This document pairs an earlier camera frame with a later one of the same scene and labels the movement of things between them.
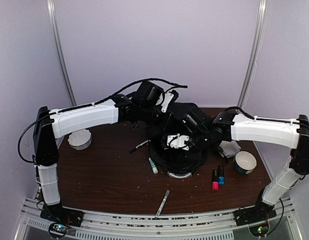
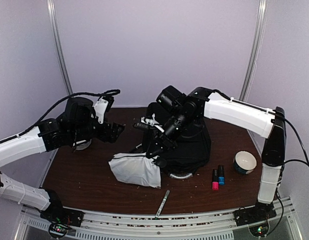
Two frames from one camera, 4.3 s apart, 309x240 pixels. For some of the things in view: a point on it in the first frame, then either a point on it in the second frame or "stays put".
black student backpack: x=176 y=163 stays put
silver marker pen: x=160 y=208 stays put
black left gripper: x=164 y=124 to x=113 y=134
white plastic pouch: x=229 y=149 to x=136 y=168
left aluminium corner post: x=68 y=84 stays put
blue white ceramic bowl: x=245 y=162 stays put
